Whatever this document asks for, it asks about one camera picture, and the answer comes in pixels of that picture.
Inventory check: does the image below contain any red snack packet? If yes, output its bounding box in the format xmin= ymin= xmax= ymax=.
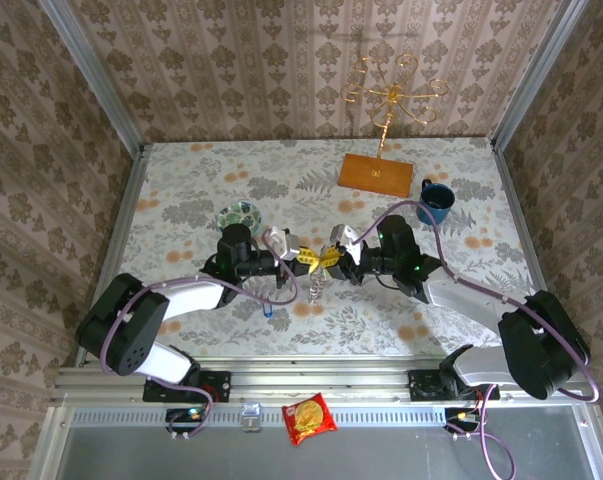
xmin=280 ymin=392 xmax=339 ymax=448

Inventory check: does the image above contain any aluminium side rail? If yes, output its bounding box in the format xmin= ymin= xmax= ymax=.
xmin=489 ymin=142 xmax=592 ymax=369
xmin=73 ymin=144 xmax=150 ymax=369

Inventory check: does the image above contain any floral patterned tablecloth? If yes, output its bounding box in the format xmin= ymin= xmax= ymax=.
xmin=96 ymin=138 xmax=557 ymax=359

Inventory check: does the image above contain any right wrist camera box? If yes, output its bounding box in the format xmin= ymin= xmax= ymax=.
xmin=329 ymin=223 xmax=365 ymax=254

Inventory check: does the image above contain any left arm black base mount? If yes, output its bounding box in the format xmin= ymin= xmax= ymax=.
xmin=143 ymin=370 xmax=232 ymax=403

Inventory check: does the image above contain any aluminium frame post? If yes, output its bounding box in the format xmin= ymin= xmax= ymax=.
xmin=489 ymin=0 xmax=596 ymax=151
xmin=39 ymin=0 xmax=146 ymax=151

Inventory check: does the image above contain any slotted grey cable duct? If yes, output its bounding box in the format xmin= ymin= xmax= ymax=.
xmin=70 ymin=405 xmax=587 ymax=427

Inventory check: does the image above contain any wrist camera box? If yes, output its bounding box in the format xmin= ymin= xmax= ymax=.
xmin=264 ymin=227 xmax=301 ymax=261
xmin=329 ymin=223 xmax=365 ymax=254

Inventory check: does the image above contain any gold wire stand wooden base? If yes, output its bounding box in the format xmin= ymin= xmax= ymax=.
xmin=338 ymin=52 xmax=450 ymax=199

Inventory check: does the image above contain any small silver metal clip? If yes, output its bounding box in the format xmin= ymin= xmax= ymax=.
xmin=240 ymin=401 xmax=262 ymax=431

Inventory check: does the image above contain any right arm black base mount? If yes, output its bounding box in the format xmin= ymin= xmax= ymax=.
xmin=408 ymin=368 xmax=501 ymax=401

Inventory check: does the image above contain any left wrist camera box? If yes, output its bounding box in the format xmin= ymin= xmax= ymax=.
xmin=264 ymin=227 xmax=301 ymax=261

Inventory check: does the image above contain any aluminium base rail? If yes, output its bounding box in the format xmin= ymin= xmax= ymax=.
xmin=54 ymin=357 xmax=591 ymax=406

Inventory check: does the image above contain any dark blue mug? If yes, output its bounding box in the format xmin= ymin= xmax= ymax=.
xmin=414 ymin=178 xmax=456 ymax=226

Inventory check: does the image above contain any leaf pattern ceramic bowl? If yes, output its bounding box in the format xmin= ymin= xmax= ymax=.
xmin=216 ymin=199 xmax=263 ymax=236

